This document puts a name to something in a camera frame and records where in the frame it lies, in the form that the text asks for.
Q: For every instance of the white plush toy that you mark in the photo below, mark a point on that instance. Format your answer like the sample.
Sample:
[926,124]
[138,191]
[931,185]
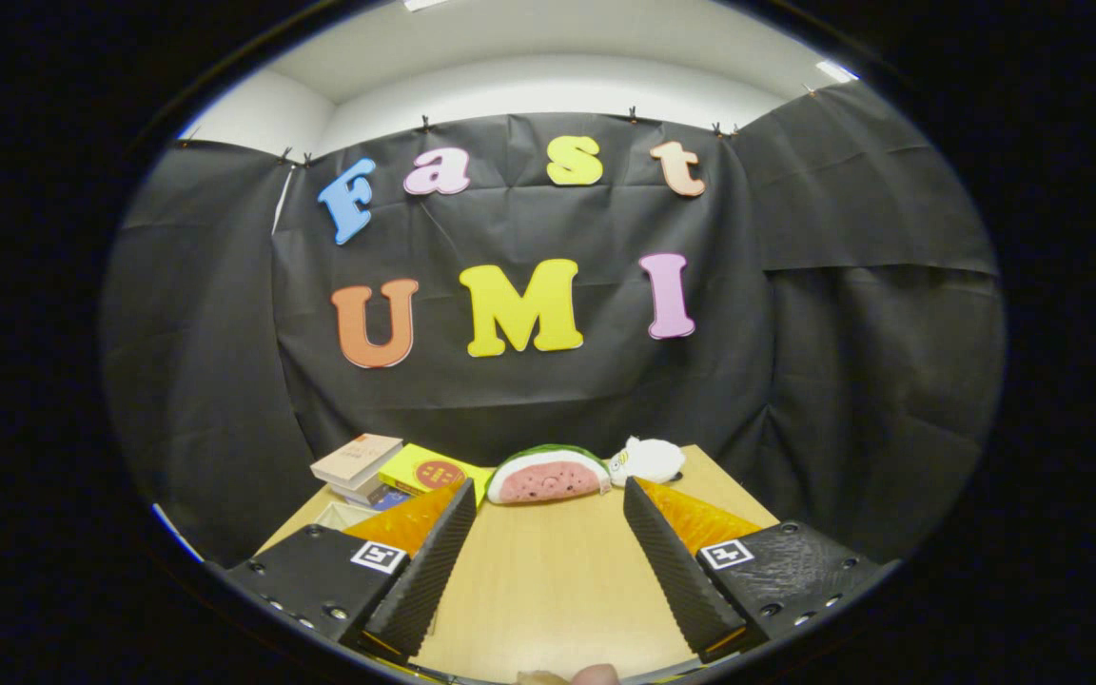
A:
[648,459]

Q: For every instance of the long ceiling light panel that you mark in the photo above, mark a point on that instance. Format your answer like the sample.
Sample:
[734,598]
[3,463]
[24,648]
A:
[424,3]

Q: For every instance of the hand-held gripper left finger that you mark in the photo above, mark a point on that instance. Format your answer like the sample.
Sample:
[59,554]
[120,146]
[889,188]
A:
[420,580]

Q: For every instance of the cream storage box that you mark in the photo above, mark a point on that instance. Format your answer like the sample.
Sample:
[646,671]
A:
[343,516]

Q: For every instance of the small ceiling light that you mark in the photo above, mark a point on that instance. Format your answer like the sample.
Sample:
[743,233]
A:
[835,71]

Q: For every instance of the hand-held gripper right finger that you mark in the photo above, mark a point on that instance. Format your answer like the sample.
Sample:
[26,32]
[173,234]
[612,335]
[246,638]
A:
[681,580]

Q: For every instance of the blue book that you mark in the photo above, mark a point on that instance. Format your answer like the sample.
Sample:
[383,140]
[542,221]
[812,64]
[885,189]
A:
[391,499]

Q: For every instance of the watermelon slice plush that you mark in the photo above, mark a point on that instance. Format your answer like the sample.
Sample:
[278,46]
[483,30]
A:
[548,476]

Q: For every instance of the yellow book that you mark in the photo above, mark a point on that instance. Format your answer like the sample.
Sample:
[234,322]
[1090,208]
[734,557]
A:
[434,473]

